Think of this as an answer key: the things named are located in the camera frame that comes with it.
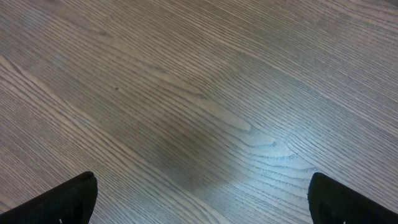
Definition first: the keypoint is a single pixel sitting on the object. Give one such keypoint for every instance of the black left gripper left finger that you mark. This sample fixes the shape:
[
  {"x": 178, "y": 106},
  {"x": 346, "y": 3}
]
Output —
[{"x": 70, "y": 202}]

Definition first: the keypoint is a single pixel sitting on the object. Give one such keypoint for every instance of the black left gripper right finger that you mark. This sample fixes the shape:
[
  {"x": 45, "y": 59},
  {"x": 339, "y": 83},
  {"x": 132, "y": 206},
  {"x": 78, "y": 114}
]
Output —
[{"x": 331, "y": 202}]

